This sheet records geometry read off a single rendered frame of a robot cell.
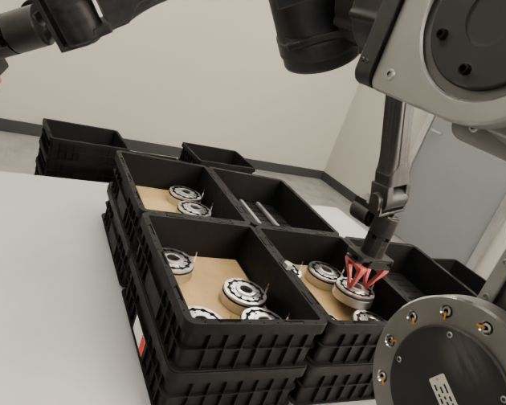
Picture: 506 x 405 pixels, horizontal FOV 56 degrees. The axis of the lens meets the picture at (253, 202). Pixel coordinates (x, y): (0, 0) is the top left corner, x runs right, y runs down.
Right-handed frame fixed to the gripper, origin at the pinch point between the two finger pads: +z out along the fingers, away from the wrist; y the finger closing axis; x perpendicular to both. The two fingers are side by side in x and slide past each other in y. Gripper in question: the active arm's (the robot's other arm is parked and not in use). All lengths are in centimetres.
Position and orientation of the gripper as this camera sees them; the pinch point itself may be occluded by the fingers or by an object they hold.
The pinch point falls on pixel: (357, 284)
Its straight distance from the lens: 124.5
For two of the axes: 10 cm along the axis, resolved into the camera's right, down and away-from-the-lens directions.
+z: -3.1, 9.0, 3.0
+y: -8.6, -1.3, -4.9
